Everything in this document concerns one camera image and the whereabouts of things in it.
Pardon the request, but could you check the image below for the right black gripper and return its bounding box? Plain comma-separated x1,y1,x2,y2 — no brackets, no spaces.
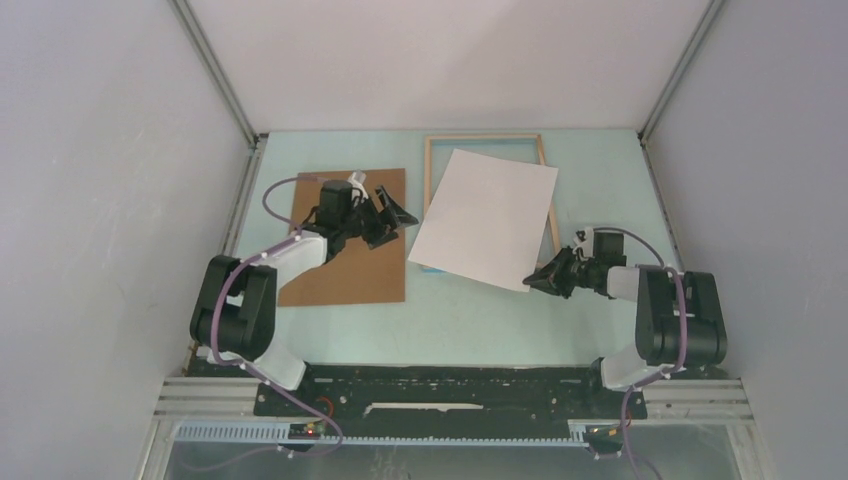
524,245,600,299

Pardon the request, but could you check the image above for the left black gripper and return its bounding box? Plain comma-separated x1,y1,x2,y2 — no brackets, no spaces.
340,187,417,251

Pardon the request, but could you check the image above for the wooden picture frame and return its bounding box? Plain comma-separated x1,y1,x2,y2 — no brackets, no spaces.
421,132,562,273

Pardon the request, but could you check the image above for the hot air balloon photo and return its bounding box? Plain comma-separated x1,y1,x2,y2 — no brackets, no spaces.
408,149,558,292

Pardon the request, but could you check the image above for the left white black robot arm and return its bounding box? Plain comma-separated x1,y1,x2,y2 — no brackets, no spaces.
189,171,419,417

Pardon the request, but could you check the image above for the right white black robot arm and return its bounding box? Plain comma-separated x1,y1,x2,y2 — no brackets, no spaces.
523,227,728,418

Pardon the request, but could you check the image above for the brown cardboard backing board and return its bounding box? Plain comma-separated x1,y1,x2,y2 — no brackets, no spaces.
272,168,406,307

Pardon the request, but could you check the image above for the right small circuit board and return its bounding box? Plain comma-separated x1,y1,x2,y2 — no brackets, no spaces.
583,426,624,460

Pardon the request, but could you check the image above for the small circuit board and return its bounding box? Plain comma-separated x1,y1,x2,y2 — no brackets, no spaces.
288,422,326,440
583,426,624,460

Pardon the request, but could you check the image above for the left small circuit board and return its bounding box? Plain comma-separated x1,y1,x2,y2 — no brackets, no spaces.
288,422,326,440

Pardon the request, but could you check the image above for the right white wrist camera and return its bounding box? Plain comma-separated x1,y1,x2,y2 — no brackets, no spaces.
574,227,594,258

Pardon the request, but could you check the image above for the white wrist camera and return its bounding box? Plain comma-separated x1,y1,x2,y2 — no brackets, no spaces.
347,170,368,197
574,227,594,258

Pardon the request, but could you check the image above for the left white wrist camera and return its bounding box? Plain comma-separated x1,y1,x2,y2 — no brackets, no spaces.
347,170,368,197

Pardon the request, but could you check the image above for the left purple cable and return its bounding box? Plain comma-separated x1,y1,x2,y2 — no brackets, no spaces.
172,176,346,473

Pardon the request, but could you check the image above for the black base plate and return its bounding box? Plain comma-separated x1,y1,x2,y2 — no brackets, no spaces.
294,365,647,440

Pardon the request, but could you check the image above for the aluminium rail frame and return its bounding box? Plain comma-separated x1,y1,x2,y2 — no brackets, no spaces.
153,377,753,447

